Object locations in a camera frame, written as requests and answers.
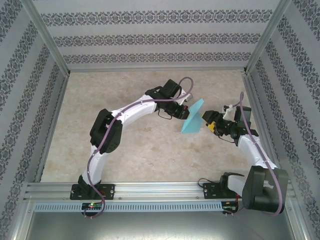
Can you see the teal cloth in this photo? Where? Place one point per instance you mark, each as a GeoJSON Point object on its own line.
{"type": "Point", "coordinates": [193, 122]}

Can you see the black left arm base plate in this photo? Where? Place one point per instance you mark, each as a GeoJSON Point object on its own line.
{"type": "Point", "coordinates": [110, 191]}

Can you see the aluminium side rail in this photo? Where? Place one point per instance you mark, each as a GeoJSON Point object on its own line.
{"type": "Point", "coordinates": [257, 100]}
{"type": "Point", "coordinates": [52, 125]}

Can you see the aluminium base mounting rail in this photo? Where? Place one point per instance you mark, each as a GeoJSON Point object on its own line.
{"type": "Point", "coordinates": [160, 190]}

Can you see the grey sheet metal panel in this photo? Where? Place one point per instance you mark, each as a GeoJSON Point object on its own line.
{"type": "Point", "coordinates": [160, 227]}

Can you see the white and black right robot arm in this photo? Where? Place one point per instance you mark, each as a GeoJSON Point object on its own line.
{"type": "Point", "coordinates": [262, 192]}

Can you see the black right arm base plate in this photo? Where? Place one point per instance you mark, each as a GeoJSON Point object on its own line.
{"type": "Point", "coordinates": [210, 191]}

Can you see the aluminium frame post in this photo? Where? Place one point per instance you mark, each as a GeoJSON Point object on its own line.
{"type": "Point", "coordinates": [46, 32]}
{"type": "Point", "coordinates": [267, 32]}

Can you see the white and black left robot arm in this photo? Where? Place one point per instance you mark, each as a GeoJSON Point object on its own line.
{"type": "Point", "coordinates": [95, 162]}

